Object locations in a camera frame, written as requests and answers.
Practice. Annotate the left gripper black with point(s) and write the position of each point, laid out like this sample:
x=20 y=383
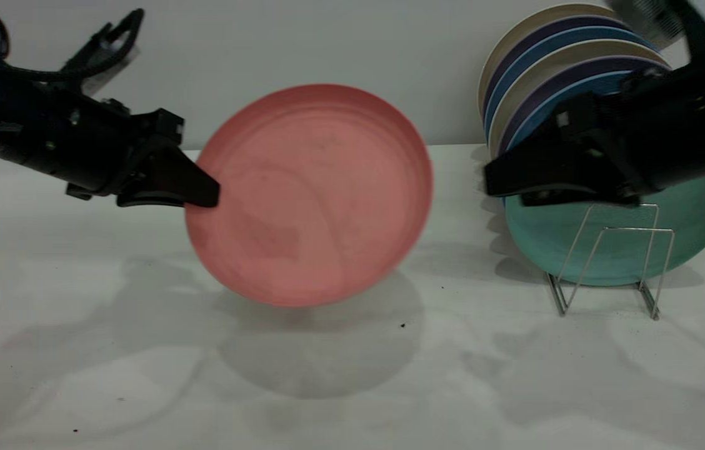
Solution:
x=109 y=150

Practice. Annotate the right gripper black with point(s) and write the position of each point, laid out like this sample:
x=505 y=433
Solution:
x=627 y=131

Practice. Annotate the pink round plate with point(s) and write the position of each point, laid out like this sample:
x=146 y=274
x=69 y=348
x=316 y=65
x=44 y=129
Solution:
x=315 y=200

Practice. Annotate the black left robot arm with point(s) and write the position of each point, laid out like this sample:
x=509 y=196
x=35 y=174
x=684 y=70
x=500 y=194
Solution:
x=2 y=119

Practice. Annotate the blue plate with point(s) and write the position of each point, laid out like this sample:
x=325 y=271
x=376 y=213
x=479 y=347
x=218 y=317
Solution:
x=584 y=84
x=577 y=34

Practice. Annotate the purple plate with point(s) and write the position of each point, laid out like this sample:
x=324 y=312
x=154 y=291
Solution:
x=571 y=23
x=577 y=69

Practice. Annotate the beige plate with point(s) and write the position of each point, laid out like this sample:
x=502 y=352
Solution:
x=577 y=53
x=565 y=12

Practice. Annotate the green plate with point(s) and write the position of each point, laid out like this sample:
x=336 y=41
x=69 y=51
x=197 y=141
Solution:
x=696 y=231

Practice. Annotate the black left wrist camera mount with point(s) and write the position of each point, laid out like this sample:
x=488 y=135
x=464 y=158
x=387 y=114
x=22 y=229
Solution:
x=99 y=47

